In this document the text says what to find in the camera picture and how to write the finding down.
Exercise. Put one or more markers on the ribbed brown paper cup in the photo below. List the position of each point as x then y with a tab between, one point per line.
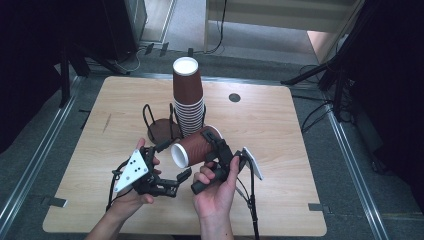
193	150

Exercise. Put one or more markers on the pale wooden furniture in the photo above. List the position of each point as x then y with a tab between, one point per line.
266	13

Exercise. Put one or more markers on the black curtain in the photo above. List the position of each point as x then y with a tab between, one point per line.
30	66
393	83

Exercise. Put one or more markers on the metal floor rail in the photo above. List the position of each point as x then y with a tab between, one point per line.
356	173
36	160

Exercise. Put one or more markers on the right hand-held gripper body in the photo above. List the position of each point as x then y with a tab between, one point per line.
225	156

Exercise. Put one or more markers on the grey computer tower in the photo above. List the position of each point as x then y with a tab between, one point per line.
136	20

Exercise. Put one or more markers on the person's right hand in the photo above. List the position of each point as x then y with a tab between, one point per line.
216	196

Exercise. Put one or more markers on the dark round table grommet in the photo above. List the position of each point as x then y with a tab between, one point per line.
234	97

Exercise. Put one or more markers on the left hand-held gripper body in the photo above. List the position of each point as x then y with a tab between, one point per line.
133	170

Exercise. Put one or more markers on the person's left hand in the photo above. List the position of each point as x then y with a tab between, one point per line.
133	201

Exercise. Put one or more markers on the stack of brown cups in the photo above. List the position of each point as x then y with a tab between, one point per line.
187	86

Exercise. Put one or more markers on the black metal stand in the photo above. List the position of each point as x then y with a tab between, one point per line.
310	73
65	76

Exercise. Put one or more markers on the grey tape strip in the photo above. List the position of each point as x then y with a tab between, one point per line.
318	207
55	201

